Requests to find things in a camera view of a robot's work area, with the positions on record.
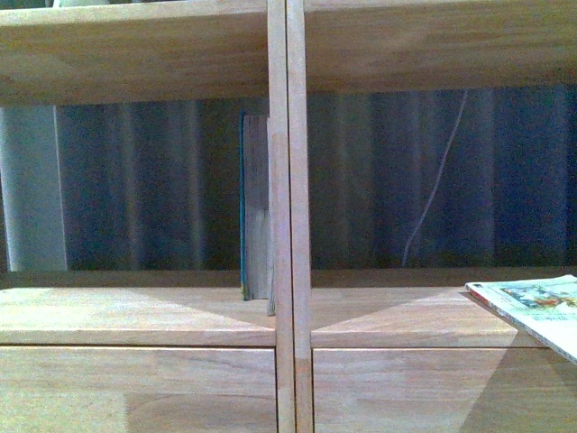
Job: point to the white red spine book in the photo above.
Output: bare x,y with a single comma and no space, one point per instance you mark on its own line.
544,308

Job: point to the wooden bookshelf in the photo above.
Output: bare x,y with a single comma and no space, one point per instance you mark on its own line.
117,359

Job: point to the teal cover book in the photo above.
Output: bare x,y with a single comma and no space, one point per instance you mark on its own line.
255,226

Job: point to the white vertical panel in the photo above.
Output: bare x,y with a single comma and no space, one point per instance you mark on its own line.
30,178

